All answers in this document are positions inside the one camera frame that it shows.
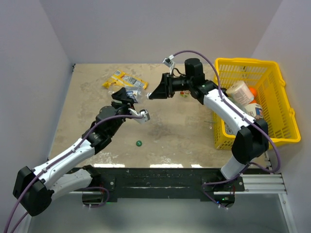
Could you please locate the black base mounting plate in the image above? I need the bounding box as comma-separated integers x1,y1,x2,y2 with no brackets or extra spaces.
82,166,245,204

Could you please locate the yellow snack bag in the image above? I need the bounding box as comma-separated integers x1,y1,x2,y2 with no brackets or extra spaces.
102,70,148,89

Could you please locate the large clear plastic bottle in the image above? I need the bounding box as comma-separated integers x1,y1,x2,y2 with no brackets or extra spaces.
180,90,190,98

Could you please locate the orange ball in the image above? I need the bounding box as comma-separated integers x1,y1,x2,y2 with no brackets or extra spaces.
249,87,257,98

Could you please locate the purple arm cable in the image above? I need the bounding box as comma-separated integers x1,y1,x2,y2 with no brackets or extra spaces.
3,114,144,233
173,50,282,209

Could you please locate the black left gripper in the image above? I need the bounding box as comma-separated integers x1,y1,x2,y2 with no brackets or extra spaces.
109,87,139,136

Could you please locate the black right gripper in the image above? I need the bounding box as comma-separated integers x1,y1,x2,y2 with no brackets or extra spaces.
149,73,192,100

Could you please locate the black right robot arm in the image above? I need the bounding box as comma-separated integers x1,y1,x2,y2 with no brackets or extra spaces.
148,56,269,191

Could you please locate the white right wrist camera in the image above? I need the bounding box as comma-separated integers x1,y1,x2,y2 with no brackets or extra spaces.
162,54,175,75

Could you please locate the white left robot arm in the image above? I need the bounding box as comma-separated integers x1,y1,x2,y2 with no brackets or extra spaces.
13,87,134,216

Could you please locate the crumpled clear plastic bottle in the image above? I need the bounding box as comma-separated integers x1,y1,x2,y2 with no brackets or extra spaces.
225,122,238,135

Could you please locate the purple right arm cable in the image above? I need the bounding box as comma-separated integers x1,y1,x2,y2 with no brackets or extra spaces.
173,50,282,209

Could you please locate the green bottle cap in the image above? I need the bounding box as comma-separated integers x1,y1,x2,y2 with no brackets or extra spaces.
136,140,142,147

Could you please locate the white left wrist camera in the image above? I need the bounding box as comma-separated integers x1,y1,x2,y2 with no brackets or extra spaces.
128,108,150,124

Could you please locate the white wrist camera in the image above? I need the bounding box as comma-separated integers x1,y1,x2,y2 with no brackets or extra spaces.
162,54,175,75
128,108,150,124

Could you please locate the small labelled clear bottle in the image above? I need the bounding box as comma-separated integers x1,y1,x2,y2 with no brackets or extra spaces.
107,85,147,104

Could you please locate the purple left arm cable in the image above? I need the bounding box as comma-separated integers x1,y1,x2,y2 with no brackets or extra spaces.
3,114,144,233

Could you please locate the yellow plastic basket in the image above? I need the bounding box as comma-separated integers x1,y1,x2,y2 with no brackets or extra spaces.
214,58,301,147

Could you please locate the orange white carton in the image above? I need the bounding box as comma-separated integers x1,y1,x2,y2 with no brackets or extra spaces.
245,103,264,120

